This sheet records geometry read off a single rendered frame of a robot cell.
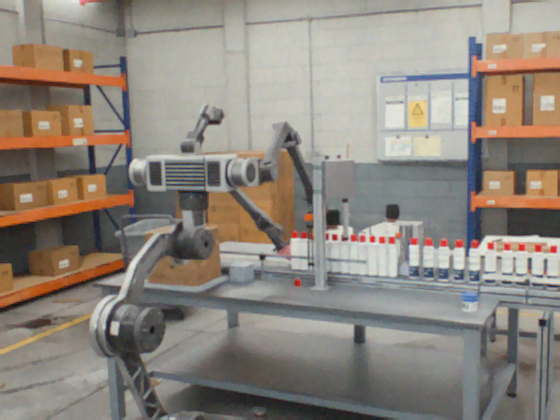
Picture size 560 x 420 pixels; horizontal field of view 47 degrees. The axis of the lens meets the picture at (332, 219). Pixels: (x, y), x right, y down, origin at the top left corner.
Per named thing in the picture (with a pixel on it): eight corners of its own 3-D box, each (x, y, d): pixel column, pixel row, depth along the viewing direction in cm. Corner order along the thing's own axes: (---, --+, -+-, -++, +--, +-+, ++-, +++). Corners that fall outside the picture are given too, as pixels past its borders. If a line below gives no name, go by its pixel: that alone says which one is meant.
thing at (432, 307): (526, 263, 379) (526, 260, 379) (483, 328, 260) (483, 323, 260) (227, 244, 464) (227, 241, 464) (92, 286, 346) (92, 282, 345)
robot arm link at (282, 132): (271, 118, 320) (289, 114, 316) (282, 140, 328) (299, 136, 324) (248, 175, 288) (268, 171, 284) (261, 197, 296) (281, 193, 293)
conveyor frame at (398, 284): (483, 291, 311) (483, 281, 310) (479, 296, 301) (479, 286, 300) (202, 267, 378) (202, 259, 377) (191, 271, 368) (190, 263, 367)
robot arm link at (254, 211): (204, 175, 342) (218, 163, 339) (208, 172, 348) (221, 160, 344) (259, 233, 349) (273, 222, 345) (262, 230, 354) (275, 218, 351)
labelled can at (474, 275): (480, 282, 308) (481, 240, 305) (478, 284, 303) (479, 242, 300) (470, 281, 310) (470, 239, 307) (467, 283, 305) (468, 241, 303)
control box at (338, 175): (355, 197, 321) (355, 159, 318) (326, 199, 312) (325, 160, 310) (344, 195, 330) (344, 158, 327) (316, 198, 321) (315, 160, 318)
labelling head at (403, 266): (423, 271, 333) (423, 222, 329) (416, 276, 321) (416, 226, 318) (398, 269, 339) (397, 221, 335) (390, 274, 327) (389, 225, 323)
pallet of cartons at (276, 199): (301, 268, 754) (297, 149, 734) (278, 285, 675) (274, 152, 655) (207, 265, 783) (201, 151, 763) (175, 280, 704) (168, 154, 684)
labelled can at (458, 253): (465, 281, 311) (465, 239, 308) (462, 283, 306) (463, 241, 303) (454, 280, 313) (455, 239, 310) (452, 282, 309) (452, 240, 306)
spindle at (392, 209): (402, 249, 388) (401, 202, 384) (397, 252, 380) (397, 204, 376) (388, 248, 392) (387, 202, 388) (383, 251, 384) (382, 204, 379)
